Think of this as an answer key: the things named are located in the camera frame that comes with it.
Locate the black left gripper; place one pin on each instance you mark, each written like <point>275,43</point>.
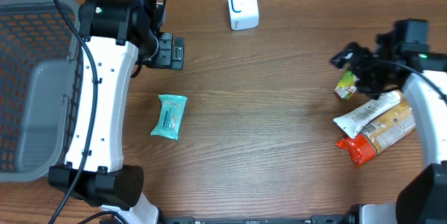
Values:
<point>167,51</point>

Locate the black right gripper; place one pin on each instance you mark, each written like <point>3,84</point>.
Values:
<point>354,65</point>

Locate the green snack pouch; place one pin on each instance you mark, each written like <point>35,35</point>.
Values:
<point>346,87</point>

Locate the white tube gold cap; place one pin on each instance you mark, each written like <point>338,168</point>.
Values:
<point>353,122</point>

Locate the orange spaghetti packet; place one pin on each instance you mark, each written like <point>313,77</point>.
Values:
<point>379,134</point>

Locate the teal wet wipes pack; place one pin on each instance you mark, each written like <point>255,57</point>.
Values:
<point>172,112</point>

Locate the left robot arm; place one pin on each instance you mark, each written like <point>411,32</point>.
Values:
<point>118,38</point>

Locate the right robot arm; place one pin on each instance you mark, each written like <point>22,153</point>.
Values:
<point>403,59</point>

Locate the white barcode scanner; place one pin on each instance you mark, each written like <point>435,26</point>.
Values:
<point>244,14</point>

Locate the grey plastic shopping basket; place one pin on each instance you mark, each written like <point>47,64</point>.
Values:
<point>41,77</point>

